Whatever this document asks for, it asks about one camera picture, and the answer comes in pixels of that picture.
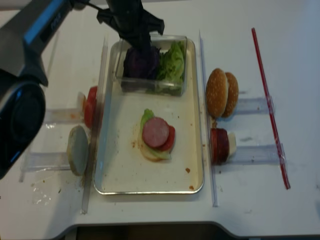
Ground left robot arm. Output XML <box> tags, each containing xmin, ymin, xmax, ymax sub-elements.
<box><xmin>0</xmin><ymin>0</ymin><xmax>165</xmax><ymax>177</ymax></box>

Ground clear plastic container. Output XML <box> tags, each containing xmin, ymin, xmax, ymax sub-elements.
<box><xmin>115</xmin><ymin>34</ymin><xmax>187</xmax><ymax>96</ymax></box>

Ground stacked meat patties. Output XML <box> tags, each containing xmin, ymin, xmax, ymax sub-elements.
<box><xmin>210</xmin><ymin>128</ymin><xmax>230</xmax><ymax>165</ymax></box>

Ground metal baking tray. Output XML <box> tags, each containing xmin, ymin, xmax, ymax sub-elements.
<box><xmin>94</xmin><ymin>40</ymin><xmax>204</xmax><ymax>195</ymax></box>

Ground purple cabbage leaves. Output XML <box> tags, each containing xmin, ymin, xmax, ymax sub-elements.
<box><xmin>122</xmin><ymin>46</ymin><xmax>160</xmax><ymax>80</ymax></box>

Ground rear sesame bun top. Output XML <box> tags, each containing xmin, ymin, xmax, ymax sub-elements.
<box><xmin>222</xmin><ymin>72</ymin><xmax>239</xmax><ymax>118</ymax></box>

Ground clear patty track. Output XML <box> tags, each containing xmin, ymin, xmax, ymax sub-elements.
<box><xmin>226</xmin><ymin>144</ymin><xmax>286</xmax><ymax>165</ymax></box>

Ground pink sausage slice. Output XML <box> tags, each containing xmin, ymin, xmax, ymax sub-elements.
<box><xmin>142</xmin><ymin>117</ymin><xmax>170</xmax><ymax>148</ymax></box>

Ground clear bun track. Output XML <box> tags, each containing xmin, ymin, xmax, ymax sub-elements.
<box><xmin>234</xmin><ymin>97</ymin><xmax>275</xmax><ymax>115</ymax></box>

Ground tomato slice on bun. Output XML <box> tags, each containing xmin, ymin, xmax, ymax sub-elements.
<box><xmin>157</xmin><ymin>125</ymin><xmax>176</xmax><ymax>153</ymax></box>

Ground clear bun-bottom track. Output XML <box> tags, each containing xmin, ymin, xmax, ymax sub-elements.
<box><xmin>18</xmin><ymin>147</ymin><xmax>71</xmax><ymax>183</ymax></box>

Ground clear tomato track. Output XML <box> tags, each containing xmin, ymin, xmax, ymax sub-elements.
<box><xmin>43</xmin><ymin>108</ymin><xmax>84</xmax><ymax>124</ymax></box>

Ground red plastic strip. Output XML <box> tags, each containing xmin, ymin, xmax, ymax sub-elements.
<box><xmin>251</xmin><ymin>27</ymin><xmax>291</xmax><ymax>190</ymax></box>

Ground upright tomato slices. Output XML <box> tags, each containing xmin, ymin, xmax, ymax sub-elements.
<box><xmin>84</xmin><ymin>85</ymin><xmax>98</xmax><ymax>129</ymax></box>

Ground lettuce leaf on bun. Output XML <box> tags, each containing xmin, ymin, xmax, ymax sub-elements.
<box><xmin>138</xmin><ymin>108</ymin><xmax>160</xmax><ymax>151</ymax></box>

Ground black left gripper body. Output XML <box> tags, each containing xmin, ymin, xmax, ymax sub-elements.
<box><xmin>96</xmin><ymin>0</ymin><xmax>165</xmax><ymax>41</ymax></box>

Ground upright bun bottom halves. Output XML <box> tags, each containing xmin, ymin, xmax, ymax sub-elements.
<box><xmin>66</xmin><ymin>125</ymin><xmax>89</xmax><ymax>176</ymax></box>

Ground sesame bun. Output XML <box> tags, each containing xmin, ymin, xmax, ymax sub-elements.
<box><xmin>222</xmin><ymin>72</ymin><xmax>239</xmax><ymax>118</ymax></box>
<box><xmin>205</xmin><ymin>68</ymin><xmax>229</xmax><ymax>118</ymax></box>

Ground white tomato pusher block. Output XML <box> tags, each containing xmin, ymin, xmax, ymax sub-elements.
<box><xmin>77</xmin><ymin>92</ymin><xmax>87</xmax><ymax>116</ymax></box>

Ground left long clear rail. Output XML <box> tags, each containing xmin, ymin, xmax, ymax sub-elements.
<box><xmin>80</xmin><ymin>33</ymin><xmax>109</xmax><ymax>215</ymax></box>

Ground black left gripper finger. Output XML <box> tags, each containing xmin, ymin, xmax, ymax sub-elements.
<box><xmin>139</xmin><ymin>33</ymin><xmax>151</xmax><ymax>57</ymax></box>
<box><xmin>126</xmin><ymin>36</ymin><xmax>142</xmax><ymax>51</ymax></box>

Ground bottom bun on tray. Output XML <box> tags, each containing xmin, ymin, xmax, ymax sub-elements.
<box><xmin>137</xmin><ymin>132</ymin><xmax>171</xmax><ymax>162</ymax></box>

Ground front sesame bun top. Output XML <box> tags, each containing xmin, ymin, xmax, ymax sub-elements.
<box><xmin>205</xmin><ymin>68</ymin><xmax>229</xmax><ymax>118</ymax></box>

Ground white patty pusher block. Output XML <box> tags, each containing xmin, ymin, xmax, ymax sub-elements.
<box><xmin>227</xmin><ymin>132</ymin><xmax>237</xmax><ymax>160</ymax></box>

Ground green lettuce in container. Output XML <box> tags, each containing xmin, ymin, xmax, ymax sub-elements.
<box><xmin>146</xmin><ymin>41</ymin><xmax>186</xmax><ymax>96</ymax></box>

